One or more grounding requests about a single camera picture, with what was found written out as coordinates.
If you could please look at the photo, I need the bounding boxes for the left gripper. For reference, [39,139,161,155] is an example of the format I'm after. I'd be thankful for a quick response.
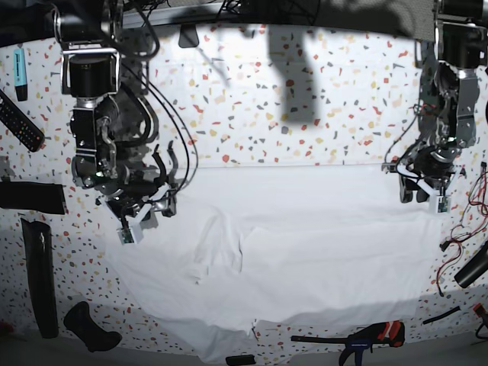
[394,146,458,204]

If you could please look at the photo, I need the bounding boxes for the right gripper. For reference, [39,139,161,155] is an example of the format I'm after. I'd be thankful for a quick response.
[95,168,178,230]

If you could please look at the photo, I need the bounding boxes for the white T-shirt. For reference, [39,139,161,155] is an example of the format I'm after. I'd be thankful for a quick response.
[104,165,441,362]

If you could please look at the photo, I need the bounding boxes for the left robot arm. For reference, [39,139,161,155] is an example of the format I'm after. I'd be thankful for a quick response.
[382,1,487,213]

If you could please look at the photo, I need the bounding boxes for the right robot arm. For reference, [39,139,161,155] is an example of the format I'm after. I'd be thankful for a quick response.
[52,1,178,230]

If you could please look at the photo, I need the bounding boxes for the black cylinder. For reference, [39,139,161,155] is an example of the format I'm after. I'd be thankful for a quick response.
[454,242,488,288]

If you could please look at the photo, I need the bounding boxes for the black tape strip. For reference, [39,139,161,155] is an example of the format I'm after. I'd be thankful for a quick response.
[1,181,67,215]

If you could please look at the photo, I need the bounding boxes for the short black rod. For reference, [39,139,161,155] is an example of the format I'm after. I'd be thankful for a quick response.
[422,306,461,325]

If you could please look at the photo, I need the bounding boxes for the long black tube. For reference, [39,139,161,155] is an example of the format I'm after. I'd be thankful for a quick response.
[21,219,59,339]

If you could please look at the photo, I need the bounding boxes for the small red black connector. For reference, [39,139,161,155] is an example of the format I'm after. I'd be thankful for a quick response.
[474,303,483,313]

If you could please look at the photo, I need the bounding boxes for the black orange bar clamp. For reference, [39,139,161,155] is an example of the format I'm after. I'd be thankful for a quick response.
[291,320,406,366]

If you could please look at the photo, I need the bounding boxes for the terrazzo patterned tablecloth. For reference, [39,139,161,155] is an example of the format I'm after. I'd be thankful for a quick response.
[1,24,487,364]

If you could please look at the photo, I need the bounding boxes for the small black rectangular device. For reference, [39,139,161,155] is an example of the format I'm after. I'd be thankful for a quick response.
[226,355,256,366]

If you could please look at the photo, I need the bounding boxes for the black TV remote control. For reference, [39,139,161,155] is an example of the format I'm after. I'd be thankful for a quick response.
[1,91,44,153]

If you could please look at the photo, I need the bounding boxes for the blue highlighter marker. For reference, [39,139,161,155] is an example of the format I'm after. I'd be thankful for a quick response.
[14,48,28,101]

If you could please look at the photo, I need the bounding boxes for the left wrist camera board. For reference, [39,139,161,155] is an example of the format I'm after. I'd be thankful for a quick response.
[429,194,451,214]

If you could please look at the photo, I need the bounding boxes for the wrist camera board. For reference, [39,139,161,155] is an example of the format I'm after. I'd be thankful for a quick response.
[117,223,143,245]
[429,194,451,214]

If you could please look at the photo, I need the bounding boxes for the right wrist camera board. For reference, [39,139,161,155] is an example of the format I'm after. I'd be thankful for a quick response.
[117,223,143,245]

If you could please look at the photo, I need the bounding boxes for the red black wire bundle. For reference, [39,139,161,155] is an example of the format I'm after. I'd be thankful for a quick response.
[436,161,488,298]

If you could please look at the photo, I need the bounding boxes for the black cables on right arm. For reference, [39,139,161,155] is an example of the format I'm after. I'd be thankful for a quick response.
[114,0,201,195]

